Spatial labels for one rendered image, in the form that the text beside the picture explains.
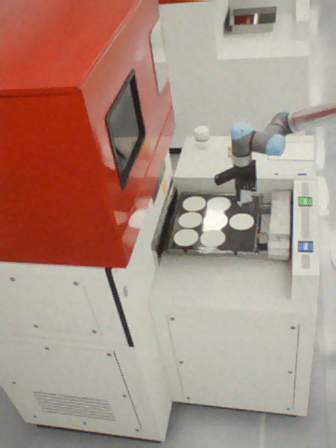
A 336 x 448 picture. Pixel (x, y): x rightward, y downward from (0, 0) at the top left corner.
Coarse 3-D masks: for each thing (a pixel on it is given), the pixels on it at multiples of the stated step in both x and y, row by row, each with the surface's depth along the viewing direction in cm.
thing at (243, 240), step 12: (180, 204) 221; (252, 204) 214; (180, 216) 215; (204, 216) 213; (216, 216) 212; (228, 216) 211; (252, 216) 209; (180, 228) 209; (192, 228) 208; (204, 228) 207; (216, 228) 206; (228, 228) 205; (252, 228) 203; (228, 240) 200; (240, 240) 199; (252, 240) 198
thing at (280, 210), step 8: (272, 200) 217; (280, 200) 217; (272, 208) 214; (280, 208) 213; (288, 208) 212; (272, 216) 210; (280, 216) 209; (288, 216) 208; (272, 224) 206; (280, 224) 205; (288, 224) 205; (272, 240) 199; (288, 240) 198; (272, 256) 194; (280, 256) 193; (288, 256) 193
